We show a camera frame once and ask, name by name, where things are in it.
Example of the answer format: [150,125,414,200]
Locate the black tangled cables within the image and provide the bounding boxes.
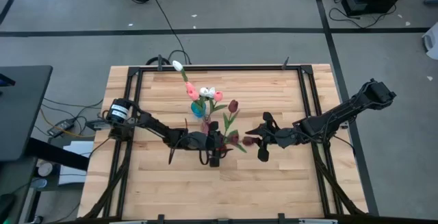
[328,0,398,29]

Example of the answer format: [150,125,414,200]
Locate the black aluminium table frame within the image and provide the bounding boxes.
[77,62,369,224]

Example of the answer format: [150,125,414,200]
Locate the blue cup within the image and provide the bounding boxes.
[190,101,207,119]

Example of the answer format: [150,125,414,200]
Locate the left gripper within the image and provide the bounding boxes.
[181,120,235,169]

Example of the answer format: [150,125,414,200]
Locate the long black floor cable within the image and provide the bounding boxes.
[150,0,192,66]

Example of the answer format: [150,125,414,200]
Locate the white plastic object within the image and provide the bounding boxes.
[422,21,438,60]

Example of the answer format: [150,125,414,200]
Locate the black desk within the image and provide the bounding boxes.
[0,65,90,172]

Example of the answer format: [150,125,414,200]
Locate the white tape roll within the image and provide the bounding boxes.
[36,162,54,177]

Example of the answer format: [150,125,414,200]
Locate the white paper stack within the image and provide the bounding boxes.
[57,140,95,186]

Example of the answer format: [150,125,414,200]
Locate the grey round disc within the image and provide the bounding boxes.
[29,177,48,190]

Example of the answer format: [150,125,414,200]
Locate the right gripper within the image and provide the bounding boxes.
[244,111,308,163]

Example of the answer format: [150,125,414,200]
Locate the grey power adapter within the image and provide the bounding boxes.
[85,119,112,132]

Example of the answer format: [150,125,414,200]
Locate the black power adapter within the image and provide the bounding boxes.
[47,118,77,138]

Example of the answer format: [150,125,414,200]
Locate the yellow floor cable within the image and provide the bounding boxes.
[39,107,96,139]

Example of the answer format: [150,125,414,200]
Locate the coiled black cable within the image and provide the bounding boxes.
[145,55,172,66]

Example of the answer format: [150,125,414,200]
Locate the white tulip green stem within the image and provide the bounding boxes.
[199,86,216,99]
[172,60,192,88]

